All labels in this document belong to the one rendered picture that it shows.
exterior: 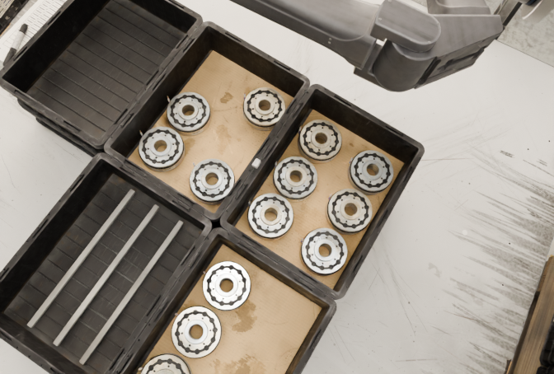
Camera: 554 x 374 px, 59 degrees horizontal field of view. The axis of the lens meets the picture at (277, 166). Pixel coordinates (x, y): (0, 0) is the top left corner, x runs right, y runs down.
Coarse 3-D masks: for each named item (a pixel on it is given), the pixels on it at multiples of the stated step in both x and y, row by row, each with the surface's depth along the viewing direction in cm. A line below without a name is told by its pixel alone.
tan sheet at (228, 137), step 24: (216, 72) 123; (240, 72) 124; (216, 96) 121; (240, 96) 122; (288, 96) 122; (216, 120) 119; (240, 120) 119; (192, 144) 117; (216, 144) 117; (240, 144) 118; (144, 168) 114; (192, 168) 115; (240, 168) 116
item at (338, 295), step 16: (304, 96) 111; (336, 96) 112; (368, 112) 111; (288, 128) 109; (384, 128) 110; (272, 144) 107; (416, 144) 109; (416, 160) 108; (256, 176) 105; (240, 192) 103; (400, 192) 106; (224, 224) 101; (384, 224) 103; (368, 240) 102; (272, 256) 100; (304, 272) 99; (352, 272) 101; (320, 288) 98
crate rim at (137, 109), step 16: (224, 32) 116; (256, 48) 115; (176, 64) 112; (160, 80) 111; (304, 80) 113; (144, 96) 109; (288, 112) 110; (112, 144) 105; (128, 160) 104; (144, 176) 103; (240, 176) 105; (176, 192) 103; (224, 208) 102
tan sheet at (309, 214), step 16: (352, 144) 119; (368, 144) 120; (336, 160) 118; (272, 176) 115; (320, 176) 116; (336, 176) 116; (272, 192) 114; (320, 192) 115; (384, 192) 116; (304, 208) 113; (320, 208) 114; (240, 224) 111; (304, 224) 112; (320, 224) 113; (256, 240) 110; (288, 240) 111; (352, 240) 112; (288, 256) 110; (336, 272) 109
